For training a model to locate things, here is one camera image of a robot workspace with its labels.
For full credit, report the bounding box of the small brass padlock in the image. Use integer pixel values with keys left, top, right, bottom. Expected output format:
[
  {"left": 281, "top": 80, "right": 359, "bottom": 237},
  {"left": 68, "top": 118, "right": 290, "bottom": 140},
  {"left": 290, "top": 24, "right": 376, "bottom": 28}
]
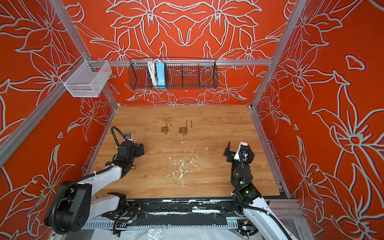
[{"left": 161, "top": 122, "right": 172, "bottom": 135}]

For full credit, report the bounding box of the large brass padlock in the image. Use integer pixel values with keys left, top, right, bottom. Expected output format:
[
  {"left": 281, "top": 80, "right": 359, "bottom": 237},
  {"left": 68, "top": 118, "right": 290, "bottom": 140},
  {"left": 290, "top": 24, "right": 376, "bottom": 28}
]
[{"left": 179, "top": 120, "right": 193, "bottom": 136}]

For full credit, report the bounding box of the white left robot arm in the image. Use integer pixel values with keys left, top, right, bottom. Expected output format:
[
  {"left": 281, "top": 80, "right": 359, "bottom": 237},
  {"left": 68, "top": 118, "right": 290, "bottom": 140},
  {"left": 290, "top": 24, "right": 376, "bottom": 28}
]
[{"left": 44, "top": 126, "right": 145, "bottom": 235}]

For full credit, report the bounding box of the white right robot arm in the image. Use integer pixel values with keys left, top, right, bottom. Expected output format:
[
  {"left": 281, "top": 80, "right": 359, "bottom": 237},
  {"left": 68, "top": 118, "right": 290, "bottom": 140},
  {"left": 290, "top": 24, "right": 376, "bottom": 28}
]
[{"left": 223, "top": 142, "right": 297, "bottom": 240}]

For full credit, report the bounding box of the light blue box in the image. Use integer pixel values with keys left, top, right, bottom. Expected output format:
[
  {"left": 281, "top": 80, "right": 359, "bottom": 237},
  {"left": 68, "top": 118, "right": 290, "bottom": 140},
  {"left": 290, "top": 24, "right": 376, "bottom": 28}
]
[{"left": 156, "top": 62, "right": 166, "bottom": 88}]

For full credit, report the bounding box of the white mesh basket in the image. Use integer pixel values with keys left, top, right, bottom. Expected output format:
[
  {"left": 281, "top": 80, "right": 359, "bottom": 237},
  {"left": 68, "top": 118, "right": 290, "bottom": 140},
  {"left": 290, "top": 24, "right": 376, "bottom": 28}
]
[{"left": 60, "top": 59, "right": 112, "bottom": 98}]

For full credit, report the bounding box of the aluminium horizontal rear bar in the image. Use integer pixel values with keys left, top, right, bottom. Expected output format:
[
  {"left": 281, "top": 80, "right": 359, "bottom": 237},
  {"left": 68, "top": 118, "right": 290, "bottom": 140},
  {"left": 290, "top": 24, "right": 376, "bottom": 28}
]
[{"left": 106, "top": 59, "right": 272, "bottom": 67}]

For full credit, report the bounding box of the aluminium left side bar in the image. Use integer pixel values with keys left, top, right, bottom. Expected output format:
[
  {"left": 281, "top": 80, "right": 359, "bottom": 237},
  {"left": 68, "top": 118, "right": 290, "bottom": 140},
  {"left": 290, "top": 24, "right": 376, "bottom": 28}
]
[{"left": 1, "top": 84, "right": 66, "bottom": 167}]

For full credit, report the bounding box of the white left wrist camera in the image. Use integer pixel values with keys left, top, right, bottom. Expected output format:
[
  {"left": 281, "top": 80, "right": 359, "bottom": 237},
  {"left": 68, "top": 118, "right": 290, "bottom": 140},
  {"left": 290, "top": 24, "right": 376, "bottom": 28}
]
[{"left": 124, "top": 133, "right": 133, "bottom": 141}]

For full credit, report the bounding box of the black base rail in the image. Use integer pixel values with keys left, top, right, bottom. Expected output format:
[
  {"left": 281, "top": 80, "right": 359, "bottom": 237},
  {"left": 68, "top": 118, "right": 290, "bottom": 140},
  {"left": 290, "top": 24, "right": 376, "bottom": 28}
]
[{"left": 110, "top": 197, "right": 251, "bottom": 230}]

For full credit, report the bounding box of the black wire basket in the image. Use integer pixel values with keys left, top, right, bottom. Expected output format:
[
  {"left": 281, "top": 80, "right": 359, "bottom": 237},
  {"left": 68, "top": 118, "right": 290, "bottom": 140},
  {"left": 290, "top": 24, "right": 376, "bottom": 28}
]
[{"left": 128, "top": 58, "right": 219, "bottom": 90}]

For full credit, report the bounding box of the white cable bundle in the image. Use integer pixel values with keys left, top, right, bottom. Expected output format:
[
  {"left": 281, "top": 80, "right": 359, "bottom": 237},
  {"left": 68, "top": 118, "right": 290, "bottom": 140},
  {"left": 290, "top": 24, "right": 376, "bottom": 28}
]
[{"left": 147, "top": 59, "right": 158, "bottom": 87}]

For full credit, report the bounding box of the aluminium frame post right rear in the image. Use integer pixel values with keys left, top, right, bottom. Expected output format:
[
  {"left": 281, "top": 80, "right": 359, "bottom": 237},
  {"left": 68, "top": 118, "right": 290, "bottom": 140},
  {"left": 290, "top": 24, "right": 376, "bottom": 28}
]
[{"left": 251, "top": 0, "right": 307, "bottom": 110}]

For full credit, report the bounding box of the aluminium frame post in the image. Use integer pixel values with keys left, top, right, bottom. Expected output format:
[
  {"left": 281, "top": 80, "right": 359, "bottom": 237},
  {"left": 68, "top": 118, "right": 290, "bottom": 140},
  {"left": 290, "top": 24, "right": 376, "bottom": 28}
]
[
  {"left": 50, "top": 0, "right": 93, "bottom": 61},
  {"left": 251, "top": 0, "right": 307, "bottom": 110}
]

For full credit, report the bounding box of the aluminium frame post left rear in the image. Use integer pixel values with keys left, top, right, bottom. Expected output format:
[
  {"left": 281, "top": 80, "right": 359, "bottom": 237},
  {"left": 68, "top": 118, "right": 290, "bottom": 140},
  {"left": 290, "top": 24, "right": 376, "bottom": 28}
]
[{"left": 50, "top": 0, "right": 93, "bottom": 61}]

